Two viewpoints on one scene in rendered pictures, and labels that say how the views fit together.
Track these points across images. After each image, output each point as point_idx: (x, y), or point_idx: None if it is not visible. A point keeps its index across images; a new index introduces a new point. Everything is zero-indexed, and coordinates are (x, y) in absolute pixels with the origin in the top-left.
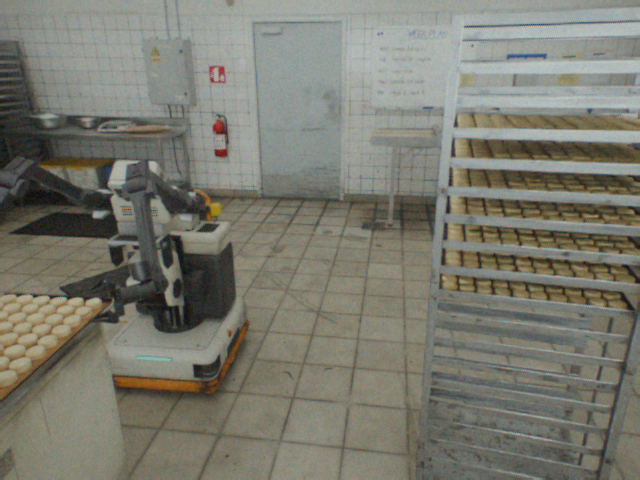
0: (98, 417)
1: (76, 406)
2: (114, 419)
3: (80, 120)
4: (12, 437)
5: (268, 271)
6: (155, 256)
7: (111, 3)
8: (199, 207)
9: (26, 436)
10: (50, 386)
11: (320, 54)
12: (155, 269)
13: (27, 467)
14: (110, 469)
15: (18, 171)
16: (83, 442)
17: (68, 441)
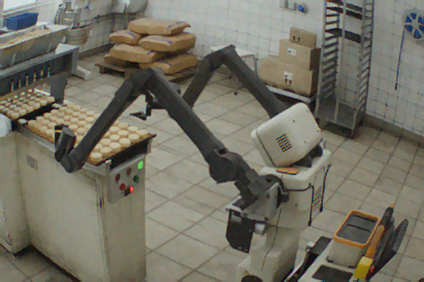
0: (85, 228)
1: (69, 197)
2: (99, 250)
3: None
4: (38, 157)
5: None
6: (81, 145)
7: None
8: (247, 205)
9: (43, 167)
10: (56, 162)
11: None
12: (72, 150)
13: (42, 181)
14: (92, 267)
15: (212, 52)
16: (72, 222)
17: (62, 206)
